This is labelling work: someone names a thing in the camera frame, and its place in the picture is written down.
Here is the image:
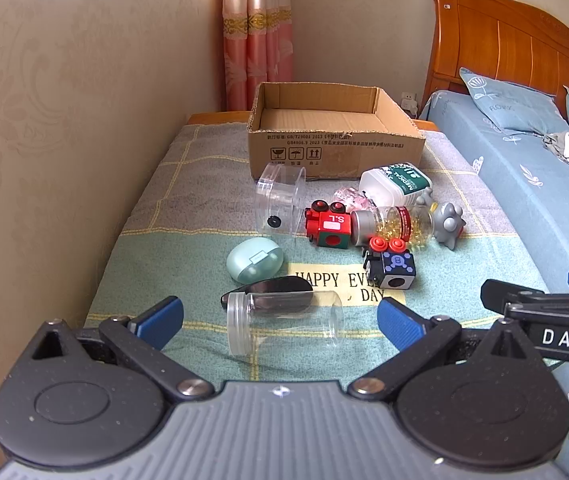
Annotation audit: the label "cardboard box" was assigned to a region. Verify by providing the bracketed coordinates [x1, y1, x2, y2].
[247, 81, 426, 182]

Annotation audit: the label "crumpled grey cloth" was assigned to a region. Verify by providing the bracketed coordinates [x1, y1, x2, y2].
[543, 131, 569, 165]

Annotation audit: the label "mint green oval case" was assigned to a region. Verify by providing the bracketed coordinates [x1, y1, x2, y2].
[227, 239, 284, 285]

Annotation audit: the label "white bottle green label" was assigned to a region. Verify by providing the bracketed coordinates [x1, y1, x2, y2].
[359, 161, 433, 207]

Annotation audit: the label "grey spiky toy figure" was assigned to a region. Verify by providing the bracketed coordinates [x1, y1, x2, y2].
[415, 192, 467, 251]

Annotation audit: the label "wooden bed headboard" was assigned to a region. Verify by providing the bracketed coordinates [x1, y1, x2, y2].
[421, 0, 569, 121]

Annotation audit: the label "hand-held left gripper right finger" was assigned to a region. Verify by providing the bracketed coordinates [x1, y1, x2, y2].
[347, 296, 552, 403]

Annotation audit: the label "pink clear plastic toy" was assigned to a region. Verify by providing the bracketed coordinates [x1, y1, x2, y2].
[333, 186, 376, 213]

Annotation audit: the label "large blue floral pillow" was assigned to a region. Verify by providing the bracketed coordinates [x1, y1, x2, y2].
[459, 66, 569, 136]

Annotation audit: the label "blue floral bedsheet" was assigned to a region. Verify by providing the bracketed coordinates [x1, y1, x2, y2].
[417, 90, 569, 480]

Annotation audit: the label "red toy train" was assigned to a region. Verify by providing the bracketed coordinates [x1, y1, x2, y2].
[305, 200, 354, 250]

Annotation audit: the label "pill bottle yellow capsules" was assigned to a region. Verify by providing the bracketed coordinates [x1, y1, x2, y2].
[351, 205, 435, 248]

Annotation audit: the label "black toy train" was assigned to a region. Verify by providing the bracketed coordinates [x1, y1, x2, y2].
[363, 237, 416, 291]

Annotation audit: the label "grey green plaid blanket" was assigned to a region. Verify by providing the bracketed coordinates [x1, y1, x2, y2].
[84, 122, 551, 393]

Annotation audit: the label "wooden bed frame edge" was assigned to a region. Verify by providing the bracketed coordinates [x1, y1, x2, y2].
[186, 111, 437, 133]

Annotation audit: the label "clear plastic jar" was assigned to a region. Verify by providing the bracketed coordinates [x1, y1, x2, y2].
[226, 290, 345, 357]

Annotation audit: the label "clear square plastic container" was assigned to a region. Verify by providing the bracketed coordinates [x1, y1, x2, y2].
[255, 164, 310, 237]

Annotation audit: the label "pink patterned curtain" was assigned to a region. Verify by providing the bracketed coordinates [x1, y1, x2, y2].
[221, 0, 295, 112]

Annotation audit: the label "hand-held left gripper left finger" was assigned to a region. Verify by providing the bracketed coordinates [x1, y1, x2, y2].
[29, 296, 216, 403]

